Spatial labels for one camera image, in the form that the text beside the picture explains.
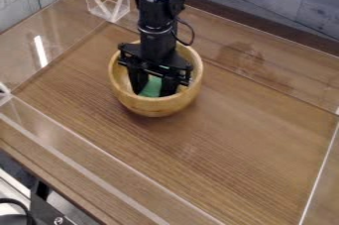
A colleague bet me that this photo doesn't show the black table leg bracket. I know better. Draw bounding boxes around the black table leg bracket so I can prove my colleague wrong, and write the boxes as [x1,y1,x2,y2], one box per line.
[30,181,78,225]

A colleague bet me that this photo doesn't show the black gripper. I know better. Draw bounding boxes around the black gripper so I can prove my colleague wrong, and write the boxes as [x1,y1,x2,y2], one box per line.
[118,43,194,97]

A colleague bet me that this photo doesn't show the green rectangular stick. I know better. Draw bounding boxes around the green rectangular stick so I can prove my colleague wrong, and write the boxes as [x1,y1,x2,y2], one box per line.
[138,69,171,98]

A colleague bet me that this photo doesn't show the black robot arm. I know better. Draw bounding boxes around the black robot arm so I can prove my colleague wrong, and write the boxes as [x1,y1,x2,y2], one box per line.
[118,0,194,97]

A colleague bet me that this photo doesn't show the wooden bowl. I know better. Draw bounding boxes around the wooden bowl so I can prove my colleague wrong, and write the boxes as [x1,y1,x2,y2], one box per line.
[109,44,205,117]

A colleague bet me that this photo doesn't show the black cable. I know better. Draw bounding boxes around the black cable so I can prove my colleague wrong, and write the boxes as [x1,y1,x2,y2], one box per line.
[0,197,36,225]

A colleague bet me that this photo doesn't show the clear acrylic corner bracket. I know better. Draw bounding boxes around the clear acrylic corner bracket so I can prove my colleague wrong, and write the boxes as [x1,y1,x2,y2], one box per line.
[86,0,131,23]

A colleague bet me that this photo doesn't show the clear acrylic enclosure wall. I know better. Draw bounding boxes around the clear acrylic enclosure wall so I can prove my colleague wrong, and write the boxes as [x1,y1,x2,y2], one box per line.
[0,0,339,225]

